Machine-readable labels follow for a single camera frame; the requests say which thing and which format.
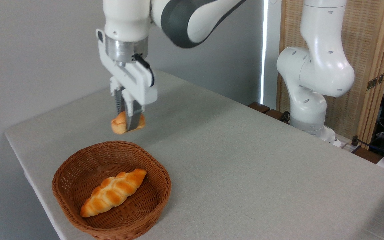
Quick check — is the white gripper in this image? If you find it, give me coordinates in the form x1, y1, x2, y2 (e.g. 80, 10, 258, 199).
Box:
96, 29, 158, 131

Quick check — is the round golden bread bun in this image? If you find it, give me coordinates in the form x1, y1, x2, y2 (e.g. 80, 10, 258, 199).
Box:
111, 111, 146, 135

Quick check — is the brown wicker basket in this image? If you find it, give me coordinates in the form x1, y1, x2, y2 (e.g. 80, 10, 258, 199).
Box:
52, 140, 172, 240

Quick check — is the braided golden bread loaf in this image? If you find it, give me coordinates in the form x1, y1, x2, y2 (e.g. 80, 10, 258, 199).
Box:
80, 168, 147, 218

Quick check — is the dark wooden base board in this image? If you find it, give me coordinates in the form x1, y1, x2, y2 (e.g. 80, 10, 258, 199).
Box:
247, 102, 383, 164

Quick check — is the grey tablecloth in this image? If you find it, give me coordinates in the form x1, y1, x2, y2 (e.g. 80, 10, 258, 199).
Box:
5, 70, 384, 240

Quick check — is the white vertical light strip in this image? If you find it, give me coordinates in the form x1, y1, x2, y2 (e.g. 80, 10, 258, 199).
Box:
260, 0, 269, 105

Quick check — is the brass screen hinge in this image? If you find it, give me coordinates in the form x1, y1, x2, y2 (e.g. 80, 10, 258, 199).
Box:
366, 70, 384, 91

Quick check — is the bamboo folding screen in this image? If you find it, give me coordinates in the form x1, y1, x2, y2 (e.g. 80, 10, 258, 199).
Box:
276, 0, 384, 144

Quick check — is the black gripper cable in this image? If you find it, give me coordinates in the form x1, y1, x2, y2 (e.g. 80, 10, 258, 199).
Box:
132, 53, 155, 87

